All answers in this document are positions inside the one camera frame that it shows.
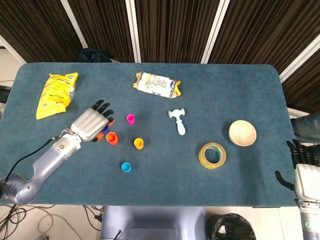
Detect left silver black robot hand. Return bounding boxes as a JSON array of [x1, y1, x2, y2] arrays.
[[70, 99, 116, 143]]

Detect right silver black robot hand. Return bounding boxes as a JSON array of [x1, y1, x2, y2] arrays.
[[274, 139, 320, 201]]

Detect yellow plastic cup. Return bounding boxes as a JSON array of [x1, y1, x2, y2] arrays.
[[133, 137, 145, 150]]

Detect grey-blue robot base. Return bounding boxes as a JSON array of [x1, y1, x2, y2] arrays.
[[100, 205, 208, 240]]

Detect large orange plastic cup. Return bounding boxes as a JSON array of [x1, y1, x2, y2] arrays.
[[105, 131, 119, 146]]

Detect yellow snack bag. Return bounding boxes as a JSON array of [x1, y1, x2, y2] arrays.
[[35, 71, 79, 120]]

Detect person's blue jeans leg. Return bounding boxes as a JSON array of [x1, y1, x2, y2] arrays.
[[290, 113, 320, 145]]

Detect black chair back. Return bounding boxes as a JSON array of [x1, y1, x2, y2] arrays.
[[76, 47, 112, 63]]

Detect white and yellow snack package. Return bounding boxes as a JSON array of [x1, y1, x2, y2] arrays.
[[132, 71, 182, 99]]

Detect beige bowl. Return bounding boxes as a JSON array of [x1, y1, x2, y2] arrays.
[[228, 119, 258, 147]]

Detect black box device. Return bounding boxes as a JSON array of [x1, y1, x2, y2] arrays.
[[0, 84, 12, 103]]

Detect black trash bin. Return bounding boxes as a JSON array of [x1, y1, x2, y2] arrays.
[[206, 212, 257, 240]]

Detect light blue toy hammer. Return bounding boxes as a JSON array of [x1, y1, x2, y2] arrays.
[[167, 107, 187, 136]]

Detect yellow clear tape roll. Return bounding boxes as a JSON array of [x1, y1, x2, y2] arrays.
[[198, 142, 227, 170]]

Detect teal table cloth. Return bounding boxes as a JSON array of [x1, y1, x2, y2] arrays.
[[0, 62, 298, 208]]

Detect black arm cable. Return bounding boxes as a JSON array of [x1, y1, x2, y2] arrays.
[[4, 134, 63, 182]]

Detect white partition post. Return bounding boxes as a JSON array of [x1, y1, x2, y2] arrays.
[[278, 33, 320, 83], [124, 0, 142, 63], [0, 34, 27, 64], [201, 0, 231, 64], [59, 0, 89, 49]]

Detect white floor cable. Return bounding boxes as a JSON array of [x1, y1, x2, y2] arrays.
[[37, 212, 76, 240]]

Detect black floor cable tangle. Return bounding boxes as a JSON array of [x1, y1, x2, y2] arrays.
[[0, 203, 56, 237]]

